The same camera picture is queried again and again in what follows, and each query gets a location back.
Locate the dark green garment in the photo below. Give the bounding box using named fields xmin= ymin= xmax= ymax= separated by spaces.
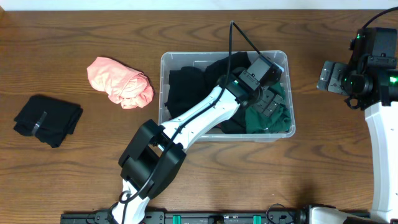
xmin=244 ymin=81 xmax=293 ymax=134

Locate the large black garment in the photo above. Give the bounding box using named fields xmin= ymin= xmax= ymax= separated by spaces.
xmin=165 ymin=52 xmax=251 ymax=134

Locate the pink garment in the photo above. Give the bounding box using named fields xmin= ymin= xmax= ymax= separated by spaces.
xmin=86 ymin=57 xmax=154 ymax=109

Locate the black garment with tape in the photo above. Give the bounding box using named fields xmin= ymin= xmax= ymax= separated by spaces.
xmin=14 ymin=95 xmax=83 ymax=148

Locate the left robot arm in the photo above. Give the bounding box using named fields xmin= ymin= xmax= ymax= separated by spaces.
xmin=109 ymin=54 xmax=284 ymax=223

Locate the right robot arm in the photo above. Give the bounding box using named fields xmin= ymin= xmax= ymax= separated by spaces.
xmin=294 ymin=27 xmax=397 ymax=224

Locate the clear plastic storage bin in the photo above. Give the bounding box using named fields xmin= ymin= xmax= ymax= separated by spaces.
xmin=158 ymin=50 xmax=296 ymax=142

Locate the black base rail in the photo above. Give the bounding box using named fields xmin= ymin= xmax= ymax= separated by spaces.
xmin=60 ymin=203 xmax=371 ymax=224

